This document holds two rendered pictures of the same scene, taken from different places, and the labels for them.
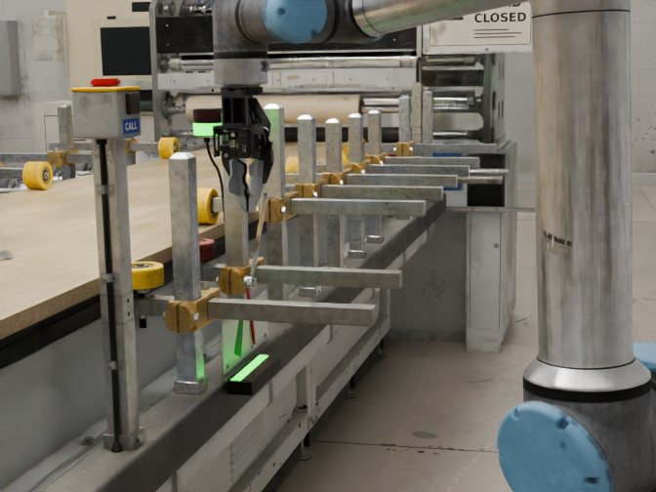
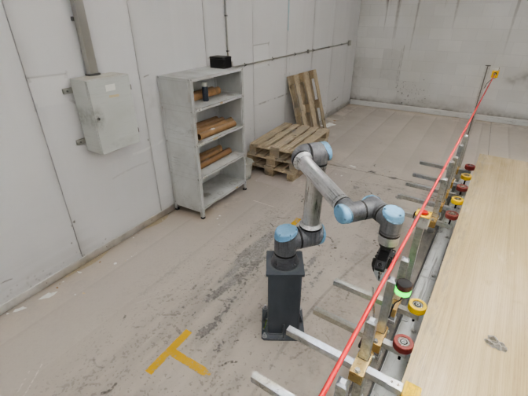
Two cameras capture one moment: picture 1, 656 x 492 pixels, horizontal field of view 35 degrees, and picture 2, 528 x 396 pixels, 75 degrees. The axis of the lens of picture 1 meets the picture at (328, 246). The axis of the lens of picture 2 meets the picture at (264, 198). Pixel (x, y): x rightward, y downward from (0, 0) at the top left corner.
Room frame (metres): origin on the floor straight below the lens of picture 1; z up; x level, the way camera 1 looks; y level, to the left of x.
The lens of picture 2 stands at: (3.12, 0.03, 2.12)
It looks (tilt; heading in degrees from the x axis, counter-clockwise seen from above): 28 degrees down; 199
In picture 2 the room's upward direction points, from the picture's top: straight up
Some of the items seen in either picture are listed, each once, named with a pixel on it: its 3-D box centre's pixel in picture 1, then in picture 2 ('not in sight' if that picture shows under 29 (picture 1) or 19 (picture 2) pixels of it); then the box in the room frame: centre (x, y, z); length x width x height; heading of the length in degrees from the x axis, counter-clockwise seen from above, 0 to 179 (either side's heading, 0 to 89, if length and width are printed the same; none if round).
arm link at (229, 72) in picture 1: (242, 73); (387, 238); (1.75, 0.14, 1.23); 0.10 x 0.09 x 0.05; 75
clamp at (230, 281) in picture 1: (240, 275); (379, 337); (1.96, 0.17, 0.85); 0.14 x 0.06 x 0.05; 165
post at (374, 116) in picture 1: (375, 188); not in sight; (3.15, -0.15, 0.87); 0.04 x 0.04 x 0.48; 75
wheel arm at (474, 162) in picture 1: (419, 161); not in sight; (3.16, -0.28, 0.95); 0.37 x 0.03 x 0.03; 75
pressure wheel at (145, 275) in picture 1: (142, 295); (415, 312); (1.76, 0.33, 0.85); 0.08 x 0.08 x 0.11
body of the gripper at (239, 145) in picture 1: (241, 123); (386, 252); (1.75, 0.14, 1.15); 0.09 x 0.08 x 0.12; 165
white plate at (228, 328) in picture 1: (246, 330); not in sight; (1.91, 0.16, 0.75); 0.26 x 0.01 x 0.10; 165
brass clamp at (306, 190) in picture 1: (310, 192); not in sight; (2.45, 0.04, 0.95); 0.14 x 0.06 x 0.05; 165
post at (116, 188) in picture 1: (115, 295); (412, 259); (1.45, 0.30, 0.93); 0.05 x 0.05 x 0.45; 75
